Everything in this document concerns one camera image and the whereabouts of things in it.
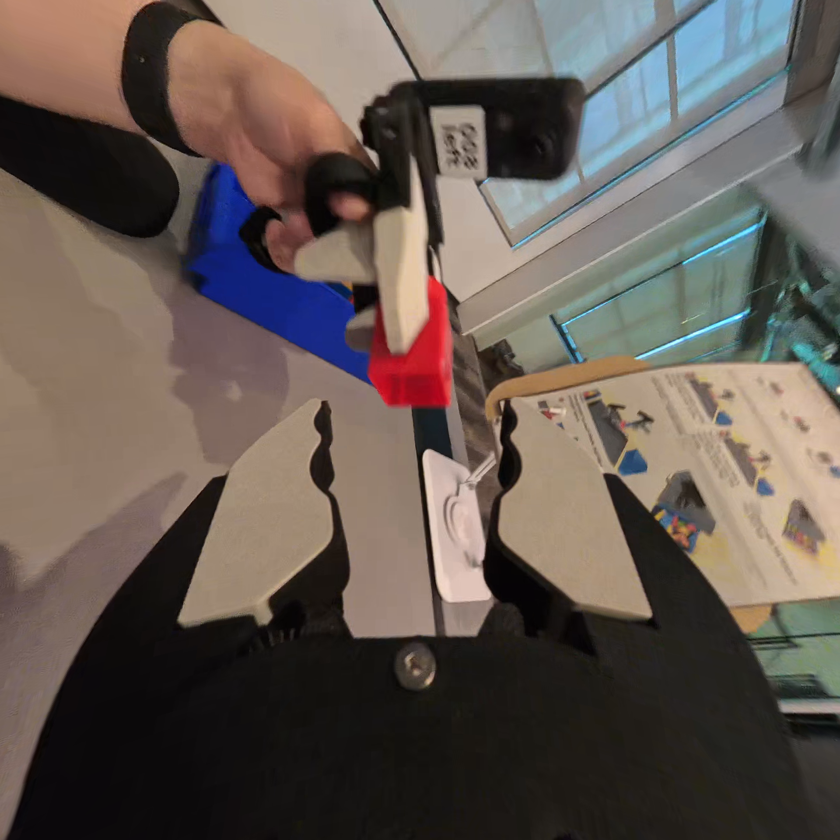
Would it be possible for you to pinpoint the person's left hand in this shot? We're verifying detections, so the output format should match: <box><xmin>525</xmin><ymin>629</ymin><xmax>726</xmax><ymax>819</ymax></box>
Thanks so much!
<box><xmin>167</xmin><ymin>23</ymin><xmax>378</xmax><ymax>273</ymax></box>

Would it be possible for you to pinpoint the black mat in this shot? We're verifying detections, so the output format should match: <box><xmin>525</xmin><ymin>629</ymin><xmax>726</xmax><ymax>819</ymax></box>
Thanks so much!
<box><xmin>412</xmin><ymin>407</ymin><xmax>455</xmax><ymax>460</ymax></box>

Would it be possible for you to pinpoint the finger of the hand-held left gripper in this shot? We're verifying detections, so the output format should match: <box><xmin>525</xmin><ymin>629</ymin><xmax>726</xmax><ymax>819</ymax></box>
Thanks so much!
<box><xmin>344</xmin><ymin>303</ymin><xmax>380</xmax><ymax>353</ymax></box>
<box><xmin>371</xmin><ymin>164</ymin><xmax>432</xmax><ymax>357</ymax></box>

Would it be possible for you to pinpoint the instruction sheet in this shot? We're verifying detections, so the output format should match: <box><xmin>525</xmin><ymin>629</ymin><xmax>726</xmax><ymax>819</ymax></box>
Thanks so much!
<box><xmin>532</xmin><ymin>364</ymin><xmax>840</xmax><ymax>608</ymax></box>

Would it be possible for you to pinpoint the black wristband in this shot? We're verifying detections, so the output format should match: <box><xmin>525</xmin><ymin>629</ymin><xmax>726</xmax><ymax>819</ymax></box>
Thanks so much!
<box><xmin>121</xmin><ymin>2</ymin><xmax>224</xmax><ymax>158</ymax></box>

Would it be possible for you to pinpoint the window with blinds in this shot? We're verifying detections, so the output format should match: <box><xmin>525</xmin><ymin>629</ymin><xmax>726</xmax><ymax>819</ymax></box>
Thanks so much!
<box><xmin>479</xmin><ymin>0</ymin><xmax>809</xmax><ymax>247</ymax></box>

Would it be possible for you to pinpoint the plain blue object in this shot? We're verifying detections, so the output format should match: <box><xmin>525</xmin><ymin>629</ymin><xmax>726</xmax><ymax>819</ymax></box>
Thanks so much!
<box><xmin>184</xmin><ymin>164</ymin><xmax>376</xmax><ymax>385</ymax></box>

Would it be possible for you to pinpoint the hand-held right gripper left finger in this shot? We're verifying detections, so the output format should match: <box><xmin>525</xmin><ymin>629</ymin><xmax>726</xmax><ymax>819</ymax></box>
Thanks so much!
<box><xmin>177</xmin><ymin>399</ymin><xmax>349</xmax><ymax>627</ymax></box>

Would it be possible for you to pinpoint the red one-stud block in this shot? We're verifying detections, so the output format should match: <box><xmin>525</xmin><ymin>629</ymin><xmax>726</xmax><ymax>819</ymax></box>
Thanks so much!
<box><xmin>367</xmin><ymin>276</ymin><xmax>454</xmax><ymax>408</ymax></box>

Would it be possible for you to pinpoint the white stand base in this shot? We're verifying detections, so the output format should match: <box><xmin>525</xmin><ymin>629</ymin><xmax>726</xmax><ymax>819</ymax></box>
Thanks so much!
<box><xmin>422</xmin><ymin>449</ymin><xmax>493</xmax><ymax>603</ymax></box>

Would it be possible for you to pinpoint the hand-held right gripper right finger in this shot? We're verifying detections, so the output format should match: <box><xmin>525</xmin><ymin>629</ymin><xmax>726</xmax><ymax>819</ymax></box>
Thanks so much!
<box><xmin>484</xmin><ymin>397</ymin><xmax>654</xmax><ymax>624</ymax></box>

